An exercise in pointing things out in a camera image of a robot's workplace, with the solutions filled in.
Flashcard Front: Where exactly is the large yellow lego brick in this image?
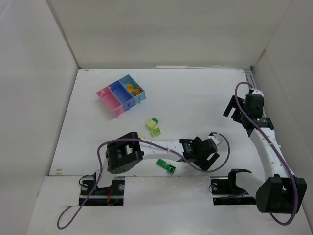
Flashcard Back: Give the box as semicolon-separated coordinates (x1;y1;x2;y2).
127;84;134;93

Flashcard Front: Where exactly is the small yellow lego brick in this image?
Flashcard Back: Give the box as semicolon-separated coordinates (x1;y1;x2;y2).
134;89;141;95

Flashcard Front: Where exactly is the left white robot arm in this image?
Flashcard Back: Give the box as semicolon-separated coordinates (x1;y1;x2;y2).
99;132;222;187

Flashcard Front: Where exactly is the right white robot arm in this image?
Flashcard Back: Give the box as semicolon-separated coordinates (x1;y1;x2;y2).
223;93;307;214

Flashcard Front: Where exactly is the green flat lego plate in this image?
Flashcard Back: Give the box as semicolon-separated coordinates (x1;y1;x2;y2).
156;159;176;175

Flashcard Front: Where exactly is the lime green lego brick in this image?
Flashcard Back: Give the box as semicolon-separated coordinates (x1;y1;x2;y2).
150;127;161;137

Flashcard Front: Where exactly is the pale yellow green-top lego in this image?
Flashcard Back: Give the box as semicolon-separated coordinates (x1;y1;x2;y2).
146;117;158;130

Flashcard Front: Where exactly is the light blue plastic bin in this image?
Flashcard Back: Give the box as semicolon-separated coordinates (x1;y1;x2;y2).
119;74;146;104

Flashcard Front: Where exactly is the pink plastic bin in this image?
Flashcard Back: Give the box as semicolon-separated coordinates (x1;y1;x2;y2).
96;87;125;118

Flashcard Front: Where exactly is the purple-blue plastic bin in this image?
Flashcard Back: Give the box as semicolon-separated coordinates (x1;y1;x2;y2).
109;80;135;111

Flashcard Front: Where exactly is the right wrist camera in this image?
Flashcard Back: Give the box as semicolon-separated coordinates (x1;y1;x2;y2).
249;88;264;97

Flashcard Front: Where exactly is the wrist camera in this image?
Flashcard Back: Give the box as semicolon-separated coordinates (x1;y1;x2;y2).
249;88;264;97
207;133;223;146

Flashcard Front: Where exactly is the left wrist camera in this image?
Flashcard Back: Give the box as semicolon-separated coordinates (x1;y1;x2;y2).
207;133;223;146

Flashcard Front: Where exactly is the aluminium rail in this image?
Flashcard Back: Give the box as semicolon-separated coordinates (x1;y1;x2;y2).
244;69;267;118

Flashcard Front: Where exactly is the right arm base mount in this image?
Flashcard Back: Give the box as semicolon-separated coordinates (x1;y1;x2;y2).
208;169;256;206

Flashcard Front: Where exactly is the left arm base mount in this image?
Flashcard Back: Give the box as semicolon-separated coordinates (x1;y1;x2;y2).
78;173;125;206

